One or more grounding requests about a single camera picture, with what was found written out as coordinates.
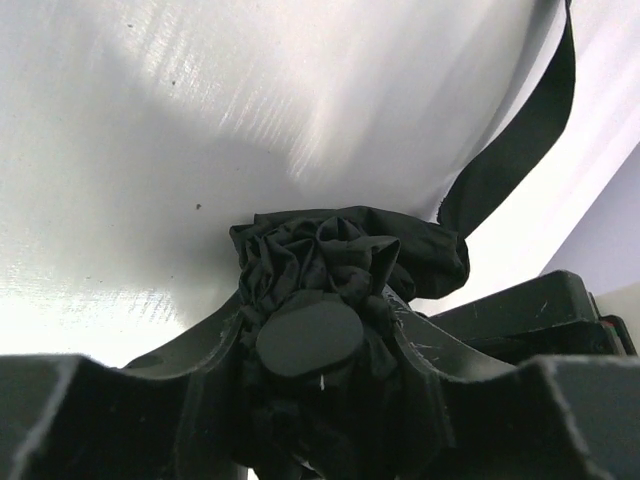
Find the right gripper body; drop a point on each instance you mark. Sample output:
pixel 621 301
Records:
pixel 553 314

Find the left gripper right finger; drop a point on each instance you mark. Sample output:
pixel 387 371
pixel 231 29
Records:
pixel 467 415

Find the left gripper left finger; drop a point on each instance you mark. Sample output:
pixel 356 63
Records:
pixel 165 415

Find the black folding umbrella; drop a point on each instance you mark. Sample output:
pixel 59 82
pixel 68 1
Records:
pixel 329 384

